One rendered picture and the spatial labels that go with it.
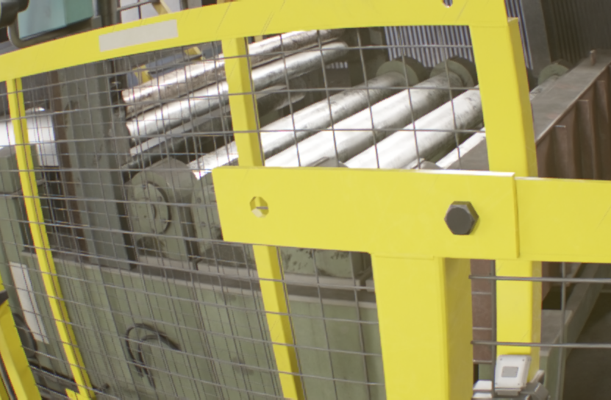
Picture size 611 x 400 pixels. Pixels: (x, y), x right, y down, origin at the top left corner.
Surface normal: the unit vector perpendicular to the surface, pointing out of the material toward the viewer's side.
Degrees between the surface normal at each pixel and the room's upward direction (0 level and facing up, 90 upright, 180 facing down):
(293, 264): 90
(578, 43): 90
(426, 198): 90
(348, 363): 90
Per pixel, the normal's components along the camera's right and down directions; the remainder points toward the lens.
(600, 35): -0.51, 0.32
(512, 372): -0.50, -0.20
